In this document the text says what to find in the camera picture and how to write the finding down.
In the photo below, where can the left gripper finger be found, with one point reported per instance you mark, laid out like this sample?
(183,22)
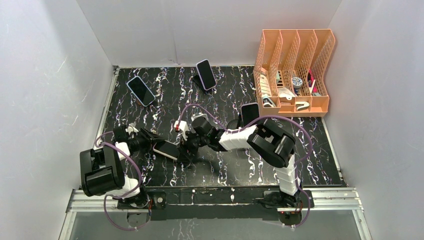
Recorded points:
(163,147)
(150,136)

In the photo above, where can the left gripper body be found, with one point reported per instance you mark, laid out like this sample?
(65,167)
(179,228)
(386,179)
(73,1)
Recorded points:
(141,143)

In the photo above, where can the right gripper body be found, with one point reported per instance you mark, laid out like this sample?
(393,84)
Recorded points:
(195,141)

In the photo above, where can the pink case phone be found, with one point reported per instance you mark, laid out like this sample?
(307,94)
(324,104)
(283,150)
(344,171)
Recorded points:
(172,156)

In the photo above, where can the silver metal phone stand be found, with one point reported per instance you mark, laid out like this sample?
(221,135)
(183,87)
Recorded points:
(199,115)

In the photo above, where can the blue case phone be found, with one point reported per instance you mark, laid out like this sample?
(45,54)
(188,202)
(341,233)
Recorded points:
(141,91)

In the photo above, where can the purple back magsafe phone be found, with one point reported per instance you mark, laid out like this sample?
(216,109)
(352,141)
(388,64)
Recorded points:
(249,112)

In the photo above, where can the purple case phone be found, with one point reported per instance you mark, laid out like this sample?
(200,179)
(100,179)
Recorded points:
(206,75)

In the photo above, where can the orange desk file organizer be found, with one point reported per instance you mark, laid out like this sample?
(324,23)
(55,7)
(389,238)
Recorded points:
(292,53)

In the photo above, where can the black round base phone stand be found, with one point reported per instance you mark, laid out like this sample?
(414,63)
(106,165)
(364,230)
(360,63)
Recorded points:
(233,124)

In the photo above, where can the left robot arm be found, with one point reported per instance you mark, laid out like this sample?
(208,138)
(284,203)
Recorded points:
(102,172)

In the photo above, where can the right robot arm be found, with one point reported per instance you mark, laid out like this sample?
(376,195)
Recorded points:
(272,143)

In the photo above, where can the black folding phone stand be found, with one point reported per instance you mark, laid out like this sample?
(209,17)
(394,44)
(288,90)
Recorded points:
(196,79)

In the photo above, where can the teal stapler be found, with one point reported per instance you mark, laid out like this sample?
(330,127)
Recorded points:
(267,102)

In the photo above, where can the white oval label pack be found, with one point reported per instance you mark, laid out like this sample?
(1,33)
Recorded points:
(264,85)

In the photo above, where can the white plastic packet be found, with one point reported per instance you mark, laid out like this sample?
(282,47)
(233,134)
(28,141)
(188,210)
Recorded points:
(285,93)

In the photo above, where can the green tall box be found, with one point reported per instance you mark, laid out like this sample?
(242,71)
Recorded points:
(278,78)

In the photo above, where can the round blue lid jar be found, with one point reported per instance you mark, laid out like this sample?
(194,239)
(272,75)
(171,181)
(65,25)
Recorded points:
(297,82)

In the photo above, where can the white flat card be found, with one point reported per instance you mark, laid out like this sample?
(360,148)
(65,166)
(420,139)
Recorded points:
(312,86)

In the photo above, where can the magenta notebook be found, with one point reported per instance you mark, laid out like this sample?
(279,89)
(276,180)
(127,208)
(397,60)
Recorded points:
(309,78)

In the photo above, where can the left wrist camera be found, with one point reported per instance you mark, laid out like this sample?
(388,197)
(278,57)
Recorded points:
(131,129)

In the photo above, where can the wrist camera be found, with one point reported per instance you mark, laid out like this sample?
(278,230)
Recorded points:
(181,126)
(131,129)

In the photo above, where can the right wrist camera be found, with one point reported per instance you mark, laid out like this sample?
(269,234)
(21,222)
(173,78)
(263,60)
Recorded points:
(181,126)

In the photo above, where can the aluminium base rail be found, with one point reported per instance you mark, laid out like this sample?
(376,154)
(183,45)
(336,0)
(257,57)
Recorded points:
(218,213)

